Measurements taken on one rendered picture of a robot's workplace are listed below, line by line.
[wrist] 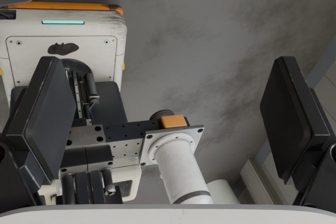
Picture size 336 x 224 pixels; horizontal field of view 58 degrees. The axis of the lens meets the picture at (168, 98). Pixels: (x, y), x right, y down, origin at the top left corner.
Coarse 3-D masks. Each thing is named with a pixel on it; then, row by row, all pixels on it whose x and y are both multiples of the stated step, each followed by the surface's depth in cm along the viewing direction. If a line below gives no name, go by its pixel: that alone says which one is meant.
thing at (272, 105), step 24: (288, 72) 11; (264, 96) 13; (288, 96) 11; (312, 96) 10; (264, 120) 13; (288, 120) 11; (312, 120) 9; (288, 144) 11; (312, 144) 9; (288, 168) 11; (312, 168) 9
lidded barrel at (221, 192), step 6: (216, 180) 374; (222, 180) 376; (210, 186) 369; (216, 186) 368; (222, 186) 368; (228, 186) 373; (210, 192) 365; (216, 192) 362; (222, 192) 362; (228, 192) 364; (216, 198) 357; (222, 198) 356; (228, 198) 357; (234, 198) 361
